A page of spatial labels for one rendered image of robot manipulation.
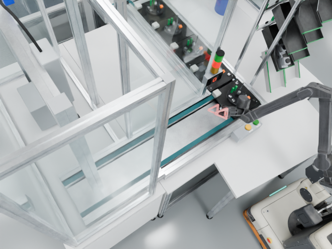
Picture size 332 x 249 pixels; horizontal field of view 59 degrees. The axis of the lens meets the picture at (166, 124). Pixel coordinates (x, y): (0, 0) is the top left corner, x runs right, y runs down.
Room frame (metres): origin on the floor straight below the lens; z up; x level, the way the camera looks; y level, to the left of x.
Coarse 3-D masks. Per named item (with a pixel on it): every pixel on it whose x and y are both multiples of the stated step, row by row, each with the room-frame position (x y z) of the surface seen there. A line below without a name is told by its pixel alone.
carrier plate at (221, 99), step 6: (228, 84) 1.28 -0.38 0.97; (234, 84) 1.29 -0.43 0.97; (240, 84) 1.30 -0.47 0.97; (222, 90) 1.22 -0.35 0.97; (246, 90) 1.26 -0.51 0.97; (222, 96) 1.17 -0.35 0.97; (252, 96) 1.22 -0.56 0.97; (222, 102) 1.12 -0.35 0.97; (228, 102) 1.13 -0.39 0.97; (252, 102) 1.17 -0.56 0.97; (258, 102) 1.18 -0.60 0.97
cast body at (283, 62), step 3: (279, 57) 1.36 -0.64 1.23; (282, 57) 1.35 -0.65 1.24; (285, 57) 1.33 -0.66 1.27; (288, 57) 1.33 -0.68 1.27; (279, 60) 1.33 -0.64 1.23; (282, 60) 1.32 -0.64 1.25; (285, 60) 1.31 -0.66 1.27; (288, 60) 1.31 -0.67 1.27; (279, 63) 1.32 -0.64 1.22; (282, 63) 1.30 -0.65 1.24; (285, 63) 1.29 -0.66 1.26; (288, 63) 1.30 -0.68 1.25; (279, 66) 1.31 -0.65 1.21; (282, 66) 1.29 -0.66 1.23; (285, 66) 1.30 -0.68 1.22
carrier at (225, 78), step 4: (220, 68) 1.40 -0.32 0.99; (224, 68) 1.42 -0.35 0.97; (224, 72) 1.39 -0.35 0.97; (228, 72) 1.39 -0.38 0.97; (224, 76) 1.35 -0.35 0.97; (228, 76) 1.36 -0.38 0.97; (232, 76) 1.36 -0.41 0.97; (220, 80) 1.31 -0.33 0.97; (224, 80) 1.31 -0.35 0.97; (228, 80) 1.32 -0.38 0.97; (212, 84) 1.26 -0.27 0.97; (216, 84) 1.26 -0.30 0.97; (220, 84) 1.27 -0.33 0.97; (208, 88) 1.22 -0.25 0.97; (212, 88) 1.22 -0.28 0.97; (216, 88) 1.24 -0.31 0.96
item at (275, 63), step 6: (276, 24) 1.50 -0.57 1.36; (264, 30) 1.47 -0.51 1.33; (270, 30) 1.51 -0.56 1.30; (276, 30) 1.52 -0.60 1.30; (264, 36) 1.45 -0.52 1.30; (270, 36) 1.42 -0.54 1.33; (270, 42) 1.40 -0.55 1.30; (282, 42) 1.46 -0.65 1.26; (276, 54) 1.38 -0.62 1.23; (276, 60) 1.34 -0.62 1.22; (276, 66) 1.29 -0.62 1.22; (288, 66) 1.33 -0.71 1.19
